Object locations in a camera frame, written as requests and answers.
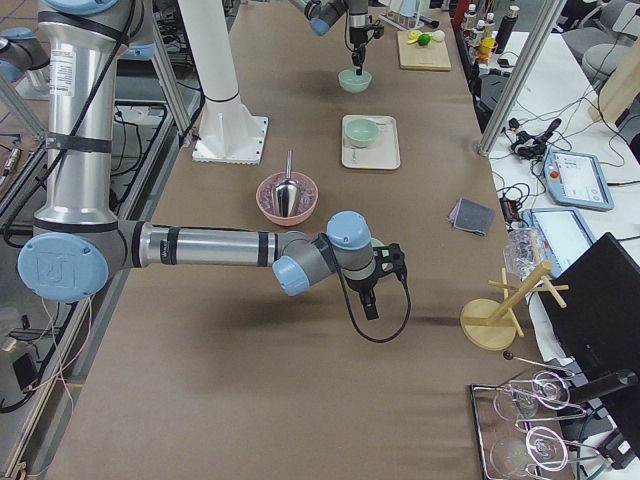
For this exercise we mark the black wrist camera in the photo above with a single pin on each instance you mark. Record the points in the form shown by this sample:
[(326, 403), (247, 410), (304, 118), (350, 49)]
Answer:
[(390, 259)]

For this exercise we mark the wine glass rack tray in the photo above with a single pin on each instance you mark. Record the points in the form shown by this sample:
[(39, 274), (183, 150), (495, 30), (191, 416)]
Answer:
[(517, 426)]

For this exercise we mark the aluminium frame post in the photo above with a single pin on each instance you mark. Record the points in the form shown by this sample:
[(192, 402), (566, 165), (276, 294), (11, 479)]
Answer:
[(527, 58)]

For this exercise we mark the blue teach pendant near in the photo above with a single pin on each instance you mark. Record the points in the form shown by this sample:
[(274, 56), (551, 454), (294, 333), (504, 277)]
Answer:
[(564, 232)]

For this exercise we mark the grey cloth stack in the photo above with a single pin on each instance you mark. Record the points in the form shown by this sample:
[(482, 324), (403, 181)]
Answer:
[(471, 217)]

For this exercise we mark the green lime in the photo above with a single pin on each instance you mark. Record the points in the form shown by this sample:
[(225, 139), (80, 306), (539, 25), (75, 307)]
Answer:
[(424, 39)]

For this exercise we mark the black monitor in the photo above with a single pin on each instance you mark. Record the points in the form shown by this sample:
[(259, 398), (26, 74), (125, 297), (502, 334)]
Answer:
[(599, 328)]

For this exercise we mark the wooden mug tree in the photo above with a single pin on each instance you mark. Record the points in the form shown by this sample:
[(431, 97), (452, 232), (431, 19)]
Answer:
[(493, 325)]

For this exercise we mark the clear plastic cup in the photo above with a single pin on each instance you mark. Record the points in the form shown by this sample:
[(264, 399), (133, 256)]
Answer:
[(523, 251)]

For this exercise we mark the blue teach pendant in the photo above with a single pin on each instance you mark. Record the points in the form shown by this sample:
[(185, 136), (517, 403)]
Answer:
[(576, 179), (564, 232)]

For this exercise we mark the pink bowl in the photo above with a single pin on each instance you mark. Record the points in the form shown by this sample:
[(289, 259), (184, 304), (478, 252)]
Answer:
[(308, 200)]

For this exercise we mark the green bowl on tray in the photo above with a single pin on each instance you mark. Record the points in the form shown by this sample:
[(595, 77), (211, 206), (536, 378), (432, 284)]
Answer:
[(361, 132)]

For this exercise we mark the metal scoop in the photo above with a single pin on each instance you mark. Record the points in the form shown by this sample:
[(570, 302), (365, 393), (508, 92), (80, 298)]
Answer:
[(286, 192)]

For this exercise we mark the green bowl carried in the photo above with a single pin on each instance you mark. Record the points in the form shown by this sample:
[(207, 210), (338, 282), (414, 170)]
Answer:
[(352, 82)]

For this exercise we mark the blue teach pendant far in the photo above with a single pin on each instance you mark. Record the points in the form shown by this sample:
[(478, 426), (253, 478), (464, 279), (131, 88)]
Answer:
[(576, 179)]

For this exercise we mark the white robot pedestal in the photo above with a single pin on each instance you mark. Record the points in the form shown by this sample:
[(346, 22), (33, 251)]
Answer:
[(228, 132)]

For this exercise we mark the beige serving tray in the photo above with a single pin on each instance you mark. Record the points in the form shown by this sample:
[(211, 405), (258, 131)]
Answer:
[(382, 154)]

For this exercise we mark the bamboo cutting board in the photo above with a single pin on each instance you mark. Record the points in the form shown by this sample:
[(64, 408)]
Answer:
[(432, 57)]

